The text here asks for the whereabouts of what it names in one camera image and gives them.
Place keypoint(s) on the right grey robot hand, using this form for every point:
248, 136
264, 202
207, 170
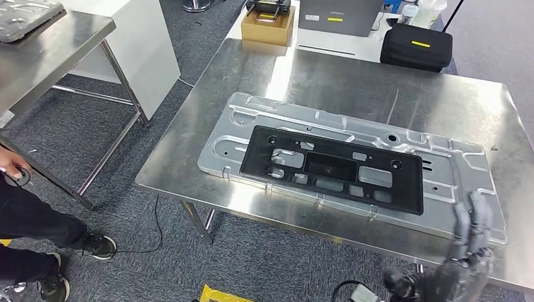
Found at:
463, 275

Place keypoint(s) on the person's hand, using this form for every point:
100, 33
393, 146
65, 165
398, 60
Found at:
12, 158

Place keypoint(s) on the grey handheld controller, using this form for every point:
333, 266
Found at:
21, 177

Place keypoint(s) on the black plastic plate part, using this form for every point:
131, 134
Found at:
256, 162

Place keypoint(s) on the stainless steel workbench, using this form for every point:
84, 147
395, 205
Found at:
354, 91

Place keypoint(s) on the person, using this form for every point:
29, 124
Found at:
37, 225

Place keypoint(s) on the stamped grey metal panel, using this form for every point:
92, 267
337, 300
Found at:
25, 16
454, 179

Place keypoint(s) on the stainless steel table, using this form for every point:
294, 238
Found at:
54, 54

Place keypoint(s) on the white cabinet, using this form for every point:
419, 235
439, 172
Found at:
137, 54

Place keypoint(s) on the black zip case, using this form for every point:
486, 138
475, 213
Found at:
417, 56

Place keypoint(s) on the round chrome stool base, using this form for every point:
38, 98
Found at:
196, 5

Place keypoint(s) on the thin black pole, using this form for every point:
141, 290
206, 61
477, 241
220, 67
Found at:
452, 16

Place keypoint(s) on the white plastic jug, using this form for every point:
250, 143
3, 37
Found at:
429, 12

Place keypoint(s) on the clear plastic bottle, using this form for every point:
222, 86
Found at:
408, 14

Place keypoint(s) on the grey closed laptop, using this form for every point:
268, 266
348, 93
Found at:
354, 18

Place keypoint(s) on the small blue container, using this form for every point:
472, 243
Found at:
392, 5

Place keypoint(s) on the brown cardboard box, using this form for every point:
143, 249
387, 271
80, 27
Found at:
267, 33

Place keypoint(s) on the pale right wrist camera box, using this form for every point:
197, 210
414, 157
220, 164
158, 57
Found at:
363, 295

